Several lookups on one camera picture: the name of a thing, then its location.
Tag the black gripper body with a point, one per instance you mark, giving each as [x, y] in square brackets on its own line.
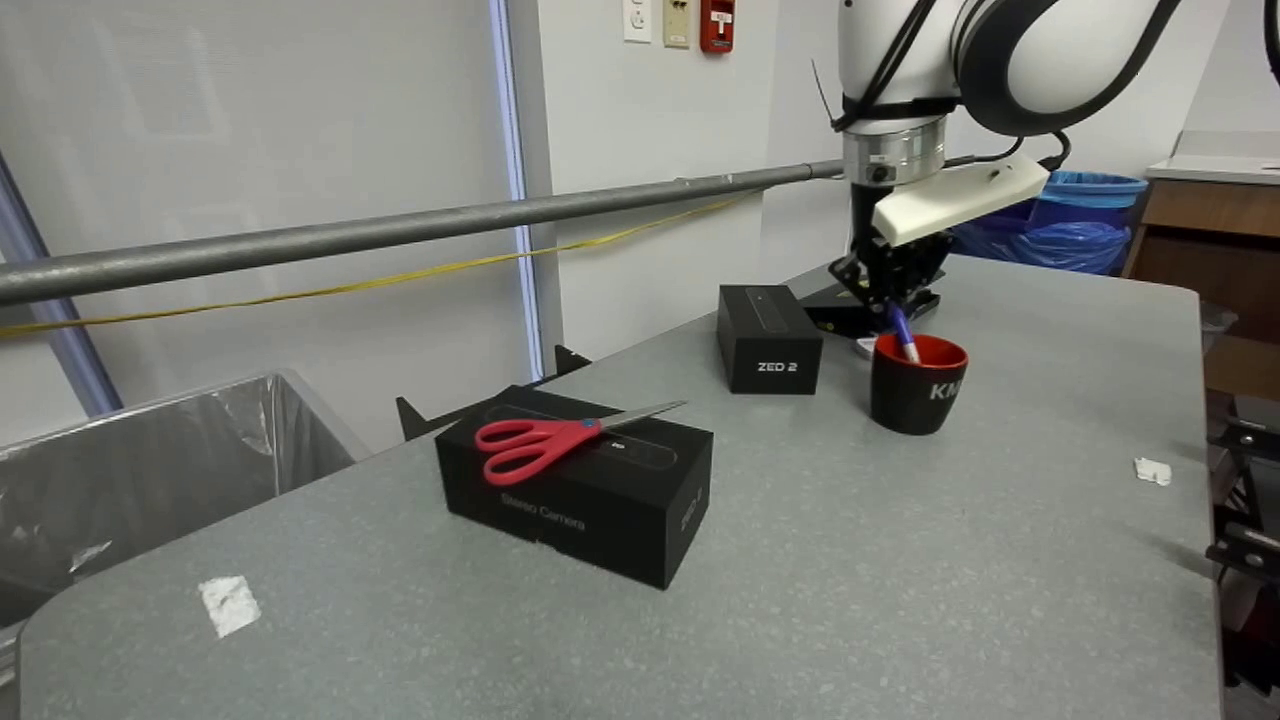
[881, 276]

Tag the blue marker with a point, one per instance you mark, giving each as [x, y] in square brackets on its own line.
[904, 333]

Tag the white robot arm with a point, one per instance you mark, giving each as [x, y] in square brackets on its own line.
[1015, 69]

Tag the black mug red interior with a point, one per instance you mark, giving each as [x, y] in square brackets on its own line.
[917, 395]

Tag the small black box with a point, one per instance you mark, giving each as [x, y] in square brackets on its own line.
[767, 340]

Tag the blue plastic bag bin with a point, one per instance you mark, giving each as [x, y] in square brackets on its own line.
[1081, 223]

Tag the red fire alarm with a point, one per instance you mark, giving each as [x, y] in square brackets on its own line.
[717, 26]

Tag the white tape patch near edge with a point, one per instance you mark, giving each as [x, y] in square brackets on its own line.
[1155, 468]

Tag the wooden cabinet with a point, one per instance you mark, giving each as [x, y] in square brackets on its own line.
[1222, 236]

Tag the large black box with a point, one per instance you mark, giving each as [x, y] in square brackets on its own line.
[630, 500]

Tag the white tape patch front left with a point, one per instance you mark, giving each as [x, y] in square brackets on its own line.
[229, 606]

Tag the trash bin with clear liner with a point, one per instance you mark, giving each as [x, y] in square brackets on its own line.
[110, 490]

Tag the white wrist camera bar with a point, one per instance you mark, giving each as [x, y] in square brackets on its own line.
[954, 198]

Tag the white wall switch plates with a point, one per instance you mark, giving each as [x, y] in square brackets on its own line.
[658, 21]

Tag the red handled scissors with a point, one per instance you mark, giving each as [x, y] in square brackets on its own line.
[523, 451]

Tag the grey metal rail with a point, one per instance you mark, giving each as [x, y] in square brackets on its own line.
[313, 243]

